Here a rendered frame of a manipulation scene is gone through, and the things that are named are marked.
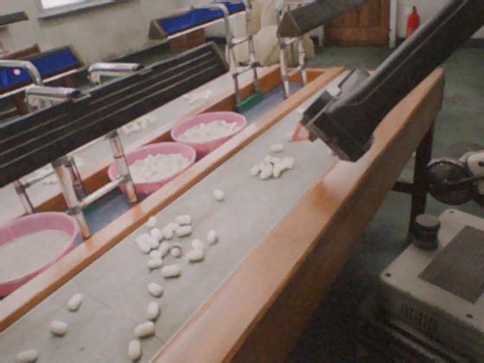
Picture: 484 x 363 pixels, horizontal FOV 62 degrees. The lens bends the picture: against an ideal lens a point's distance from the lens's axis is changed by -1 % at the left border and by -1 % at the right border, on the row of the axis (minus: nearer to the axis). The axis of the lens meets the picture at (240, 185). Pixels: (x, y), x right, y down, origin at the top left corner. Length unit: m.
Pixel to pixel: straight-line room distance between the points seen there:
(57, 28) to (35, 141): 5.75
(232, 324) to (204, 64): 0.55
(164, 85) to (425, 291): 0.81
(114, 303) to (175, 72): 0.47
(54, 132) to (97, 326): 0.35
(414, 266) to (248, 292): 0.61
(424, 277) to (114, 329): 0.79
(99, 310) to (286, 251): 0.37
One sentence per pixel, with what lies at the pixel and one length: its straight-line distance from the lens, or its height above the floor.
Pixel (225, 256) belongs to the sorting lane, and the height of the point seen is 0.74.
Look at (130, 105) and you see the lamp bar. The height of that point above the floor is 1.07.
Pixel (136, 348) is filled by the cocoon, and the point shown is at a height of 0.76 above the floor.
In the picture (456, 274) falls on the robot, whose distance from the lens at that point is 1.23.
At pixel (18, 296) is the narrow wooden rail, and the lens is 0.93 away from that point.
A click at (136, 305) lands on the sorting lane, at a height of 0.74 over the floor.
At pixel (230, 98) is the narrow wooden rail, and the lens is 1.76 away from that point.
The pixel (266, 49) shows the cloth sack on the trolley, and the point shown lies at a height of 0.44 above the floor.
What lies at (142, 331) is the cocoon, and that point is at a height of 0.76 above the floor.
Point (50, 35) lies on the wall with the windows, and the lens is 6.37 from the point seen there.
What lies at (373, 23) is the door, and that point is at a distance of 5.66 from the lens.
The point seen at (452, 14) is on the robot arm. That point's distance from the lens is 0.52.
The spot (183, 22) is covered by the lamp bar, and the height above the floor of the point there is 1.07.
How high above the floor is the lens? 1.28
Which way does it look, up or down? 30 degrees down
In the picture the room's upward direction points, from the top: 9 degrees counter-clockwise
